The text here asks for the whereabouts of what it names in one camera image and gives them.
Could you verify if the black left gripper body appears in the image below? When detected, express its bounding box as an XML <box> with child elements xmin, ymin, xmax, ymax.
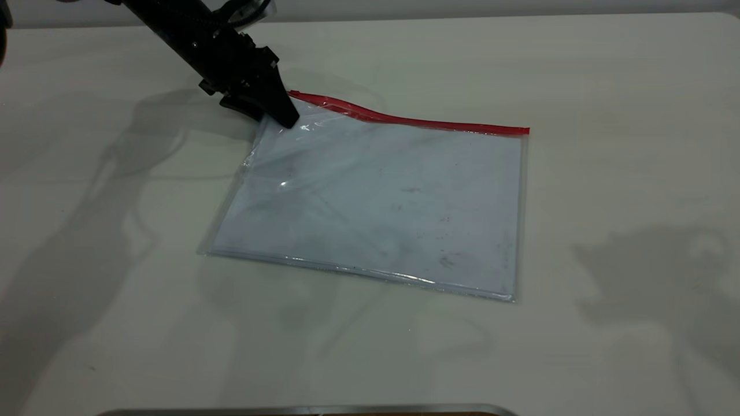
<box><xmin>195</xmin><ymin>30</ymin><xmax>282</xmax><ymax>100</ymax></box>

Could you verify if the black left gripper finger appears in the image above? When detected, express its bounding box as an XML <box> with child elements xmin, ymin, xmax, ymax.
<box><xmin>247</xmin><ymin>65</ymin><xmax>301</xmax><ymax>129</ymax></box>
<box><xmin>219</xmin><ymin>94</ymin><xmax>265</xmax><ymax>122</ymax></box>

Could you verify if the clear plastic bag red zipper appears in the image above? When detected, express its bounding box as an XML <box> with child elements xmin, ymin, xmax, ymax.
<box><xmin>197</xmin><ymin>89</ymin><xmax>531</xmax><ymax>304</ymax></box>

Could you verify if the grey metal edge strip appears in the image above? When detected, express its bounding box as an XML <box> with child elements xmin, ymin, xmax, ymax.
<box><xmin>94</xmin><ymin>403</ymin><xmax>519</xmax><ymax>416</ymax></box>

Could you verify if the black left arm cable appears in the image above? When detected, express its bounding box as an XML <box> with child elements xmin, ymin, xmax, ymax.
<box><xmin>215</xmin><ymin>0</ymin><xmax>277</xmax><ymax>27</ymax></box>

